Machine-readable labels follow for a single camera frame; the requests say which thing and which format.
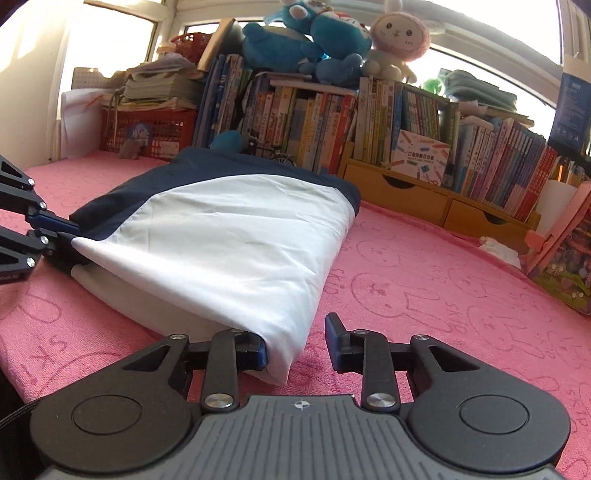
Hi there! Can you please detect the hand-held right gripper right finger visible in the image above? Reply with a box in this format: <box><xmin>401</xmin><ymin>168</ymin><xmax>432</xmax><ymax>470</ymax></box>
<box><xmin>324</xmin><ymin>313</ymin><xmax>481</xmax><ymax>412</ymax></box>

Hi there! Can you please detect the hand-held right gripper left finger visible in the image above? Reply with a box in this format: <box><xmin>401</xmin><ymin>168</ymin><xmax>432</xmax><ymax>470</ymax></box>
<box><xmin>122</xmin><ymin>329</ymin><xmax>269</xmax><ymax>412</ymax></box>

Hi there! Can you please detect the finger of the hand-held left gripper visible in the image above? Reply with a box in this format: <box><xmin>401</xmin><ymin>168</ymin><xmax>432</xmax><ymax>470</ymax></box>
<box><xmin>0</xmin><ymin>154</ymin><xmax>81</xmax><ymax>234</ymax></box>
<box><xmin>0</xmin><ymin>227</ymin><xmax>89</xmax><ymax>288</ymax></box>

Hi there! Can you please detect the navy and white shirt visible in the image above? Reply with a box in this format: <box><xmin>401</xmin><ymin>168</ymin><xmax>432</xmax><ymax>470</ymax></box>
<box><xmin>69</xmin><ymin>147</ymin><xmax>362</xmax><ymax>387</ymax></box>

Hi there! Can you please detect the pink printed blanket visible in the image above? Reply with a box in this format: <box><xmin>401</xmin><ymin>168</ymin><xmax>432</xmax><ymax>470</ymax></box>
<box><xmin>0</xmin><ymin>150</ymin><xmax>591</xmax><ymax>480</ymax></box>

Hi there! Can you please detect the white bag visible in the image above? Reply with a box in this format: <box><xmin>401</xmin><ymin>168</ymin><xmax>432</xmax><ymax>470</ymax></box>
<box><xmin>61</xmin><ymin>88</ymin><xmax>115</xmax><ymax>161</ymax></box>

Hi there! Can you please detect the small grey figurine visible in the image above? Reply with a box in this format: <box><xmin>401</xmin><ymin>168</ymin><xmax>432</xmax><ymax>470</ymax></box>
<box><xmin>118</xmin><ymin>137</ymin><xmax>146</xmax><ymax>161</ymax></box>

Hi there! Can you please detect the red plastic basket with label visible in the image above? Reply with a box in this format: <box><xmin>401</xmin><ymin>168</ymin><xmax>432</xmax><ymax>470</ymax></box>
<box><xmin>100</xmin><ymin>107</ymin><xmax>200</xmax><ymax>161</ymax></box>

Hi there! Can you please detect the wooden drawer organizer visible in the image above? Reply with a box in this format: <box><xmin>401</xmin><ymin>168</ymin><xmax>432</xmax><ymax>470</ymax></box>
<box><xmin>343</xmin><ymin>159</ymin><xmax>542</xmax><ymax>232</ymax></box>

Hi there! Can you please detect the stack of paper booklets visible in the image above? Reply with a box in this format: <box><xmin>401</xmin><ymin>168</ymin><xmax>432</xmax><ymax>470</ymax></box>
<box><xmin>111</xmin><ymin>53</ymin><xmax>205</xmax><ymax>112</ymax></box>

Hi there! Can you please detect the white tissue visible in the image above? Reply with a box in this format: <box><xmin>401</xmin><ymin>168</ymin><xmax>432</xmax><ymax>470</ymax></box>
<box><xmin>478</xmin><ymin>235</ymin><xmax>526</xmax><ymax>269</ymax></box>

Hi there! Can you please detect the blue plush ball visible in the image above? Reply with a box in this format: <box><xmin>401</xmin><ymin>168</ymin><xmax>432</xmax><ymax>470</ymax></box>
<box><xmin>210</xmin><ymin>130</ymin><xmax>246</xmax><ymax>154</ymax></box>

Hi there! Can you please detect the miniature bicycle model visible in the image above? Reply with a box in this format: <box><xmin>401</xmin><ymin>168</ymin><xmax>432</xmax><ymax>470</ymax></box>
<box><xmin>244</xmin><ymin>133</ymin><xmax>297</xmax><ymax>168</ymax></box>

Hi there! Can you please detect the white box with colourful print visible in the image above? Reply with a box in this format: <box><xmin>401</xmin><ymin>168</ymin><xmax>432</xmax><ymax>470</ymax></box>
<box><xmin>390</xmin><ymin>129</ymin><xmax>452</xmax><ymax>186</ymax></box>

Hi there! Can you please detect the small red plastic basket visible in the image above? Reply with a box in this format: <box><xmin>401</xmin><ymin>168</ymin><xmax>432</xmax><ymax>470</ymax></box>
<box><xmin>170</xmin><ymin>32</ymin><xmax>216</xmax><ymax>66</ymax></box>

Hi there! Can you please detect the row of books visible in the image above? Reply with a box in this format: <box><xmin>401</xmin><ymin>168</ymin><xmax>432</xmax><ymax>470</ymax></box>
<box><xmin>191</xmin><ymin>53</ymin><xmax>560</xmax><ymax>223</ymax></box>

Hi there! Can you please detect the colourful picture book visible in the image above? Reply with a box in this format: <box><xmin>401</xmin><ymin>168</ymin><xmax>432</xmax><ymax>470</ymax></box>
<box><xmin>527</xmin><ymin>220</ymin><xmax>591</xmax><ymax>315</ymax></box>

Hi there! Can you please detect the grey board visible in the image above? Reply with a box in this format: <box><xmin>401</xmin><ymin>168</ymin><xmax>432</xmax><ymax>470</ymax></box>
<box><xmin>198</xmin><ymin>18</ymin><xmax>244</xmax><ymax>73</ymax></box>

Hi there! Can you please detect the stack of green cloths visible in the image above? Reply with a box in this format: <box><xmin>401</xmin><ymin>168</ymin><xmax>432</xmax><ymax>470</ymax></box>
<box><xmin>442</xmin><ymin>69</ymin><xmax>519</xmax><ymax>112</ymax></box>

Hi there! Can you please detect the blue cat plush toy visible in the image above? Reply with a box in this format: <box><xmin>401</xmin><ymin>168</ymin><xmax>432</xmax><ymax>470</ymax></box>
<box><xmin>281</xmin><ymin>0</ymin><xmax>373</xmax><ymax>85</ymax></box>

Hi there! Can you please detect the pink bunny plush toy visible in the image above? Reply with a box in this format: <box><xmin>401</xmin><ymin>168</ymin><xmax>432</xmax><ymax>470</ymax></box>
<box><xmin>361</xmin><ymin>0</ymin><xmax>433</xmax><ymax>85</ymax></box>

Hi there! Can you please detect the blue poster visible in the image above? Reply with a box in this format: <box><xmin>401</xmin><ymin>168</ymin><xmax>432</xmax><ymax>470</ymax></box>
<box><xmin>549</xmin><ymin>71</ymin><xmax>591</xmax><ymax>149</ymax></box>

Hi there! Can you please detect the black braided cable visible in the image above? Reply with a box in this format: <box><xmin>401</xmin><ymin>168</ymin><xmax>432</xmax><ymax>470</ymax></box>
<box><xmin>0</xmin><ymin>398</ymin><xmax>43</xmax><ymax>431</ymax></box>

